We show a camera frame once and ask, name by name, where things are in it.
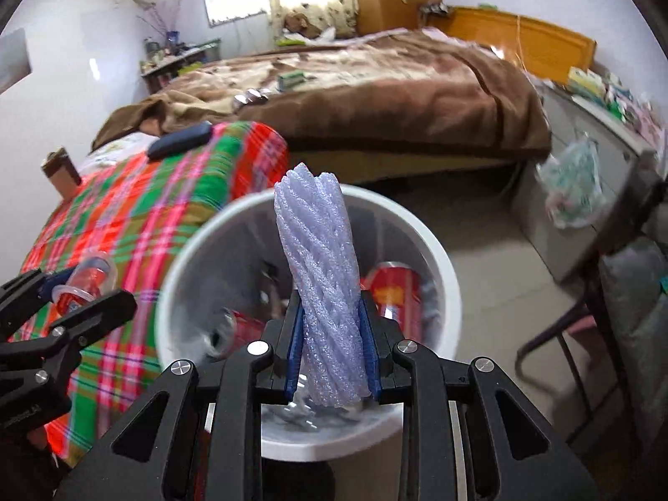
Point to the red snack packet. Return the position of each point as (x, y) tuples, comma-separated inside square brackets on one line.
[(396, 287)]

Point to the green white small box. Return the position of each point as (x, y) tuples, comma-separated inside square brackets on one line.
[(290, 79)]

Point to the window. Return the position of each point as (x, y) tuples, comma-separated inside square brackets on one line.
[(235, 2)]

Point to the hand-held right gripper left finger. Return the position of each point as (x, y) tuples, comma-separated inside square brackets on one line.
[(295, 355)]

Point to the pile of small boxes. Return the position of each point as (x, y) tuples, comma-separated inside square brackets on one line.
[(589, 83)]

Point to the black chair grey cushion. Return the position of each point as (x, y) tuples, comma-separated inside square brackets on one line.
[(626, 292)]

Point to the silver metal container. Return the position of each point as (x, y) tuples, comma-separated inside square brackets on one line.
[(250, 98)]

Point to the pink stool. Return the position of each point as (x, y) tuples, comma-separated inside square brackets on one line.
[(579, 326)]

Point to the grey bedside cabinet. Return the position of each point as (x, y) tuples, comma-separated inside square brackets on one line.
[(553, 255)]

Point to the black glasses case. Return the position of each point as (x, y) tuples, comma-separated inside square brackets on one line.
[(177, 142)]

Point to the floral white bed sheet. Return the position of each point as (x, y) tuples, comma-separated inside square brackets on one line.
[(115, 149)]

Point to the white round trash bin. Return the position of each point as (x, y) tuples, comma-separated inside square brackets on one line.
[(449, 292)]

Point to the white power strip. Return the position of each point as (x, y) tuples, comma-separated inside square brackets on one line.
[(436, 9)]

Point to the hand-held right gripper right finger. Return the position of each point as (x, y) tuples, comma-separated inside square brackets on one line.
[(369, 355)]

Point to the brown patterned blanket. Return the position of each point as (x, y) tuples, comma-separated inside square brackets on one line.
[(417, 88)]

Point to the wooden bed headboard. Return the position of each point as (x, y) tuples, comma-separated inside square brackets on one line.
[(553, 36)]

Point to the brown teddy bear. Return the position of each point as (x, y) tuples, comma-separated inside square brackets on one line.
[(297, 23)]

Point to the plaid tablecloth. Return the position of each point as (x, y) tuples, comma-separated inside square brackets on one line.
[(130, 203)]

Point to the white foam net sleeve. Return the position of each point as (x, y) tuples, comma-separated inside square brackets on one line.
[(318, 271)]

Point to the green tissue box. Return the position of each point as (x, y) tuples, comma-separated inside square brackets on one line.
[(292, 39)]

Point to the silver wall panel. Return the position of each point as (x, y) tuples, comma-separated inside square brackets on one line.
[(13, 62)]

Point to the cluttered small desk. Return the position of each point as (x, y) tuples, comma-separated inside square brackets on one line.
[(180, 65)]

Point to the person's left hand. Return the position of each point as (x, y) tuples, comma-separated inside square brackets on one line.
[(37, 436)]

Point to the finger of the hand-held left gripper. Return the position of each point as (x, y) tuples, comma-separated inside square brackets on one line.
[(31, 287), (99, 310)]

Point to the brown thermos mug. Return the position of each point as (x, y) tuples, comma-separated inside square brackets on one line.
[(62, 177)]

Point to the vase of flower branches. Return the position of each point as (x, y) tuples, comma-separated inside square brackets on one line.
[(164, 26)]

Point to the printed plastic bag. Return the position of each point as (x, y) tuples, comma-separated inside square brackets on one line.
[(571, 182)]

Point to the translucent bin liner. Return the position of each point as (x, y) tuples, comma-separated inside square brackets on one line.
[(245, 250)]

